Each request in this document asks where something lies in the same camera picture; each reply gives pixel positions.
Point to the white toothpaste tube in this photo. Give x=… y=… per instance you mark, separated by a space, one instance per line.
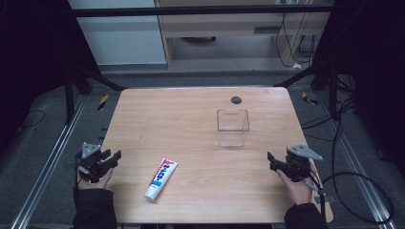
x=160 y=179

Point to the yellow black striped tape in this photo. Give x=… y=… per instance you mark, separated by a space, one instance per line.
x=309 y=99
x=102 y=102

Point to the black metal crossbar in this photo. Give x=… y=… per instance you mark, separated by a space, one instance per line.
x=200 y=10

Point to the grey table grommet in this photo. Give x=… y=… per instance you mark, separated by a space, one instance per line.
x=236 y=100

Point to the aluminium floor rail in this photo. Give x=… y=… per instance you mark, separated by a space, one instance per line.
x=47 y=162
x=353 y=159

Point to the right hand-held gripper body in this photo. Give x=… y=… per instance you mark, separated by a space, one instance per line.
x=298 y=162

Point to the person's right hand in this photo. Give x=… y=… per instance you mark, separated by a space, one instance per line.
x=296 y=189

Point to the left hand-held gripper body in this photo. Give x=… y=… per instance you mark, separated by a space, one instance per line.
x=90 y=158

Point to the white cabinet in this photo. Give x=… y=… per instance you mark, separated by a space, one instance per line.
x=121 y=35

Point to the black metal stand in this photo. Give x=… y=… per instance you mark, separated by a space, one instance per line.
x=79 y=86
x=321 y=79

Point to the clear plastic box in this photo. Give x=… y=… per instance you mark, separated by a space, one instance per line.
x=232 y=128

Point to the person's left hand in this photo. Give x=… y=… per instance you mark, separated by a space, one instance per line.
x=94 y=182

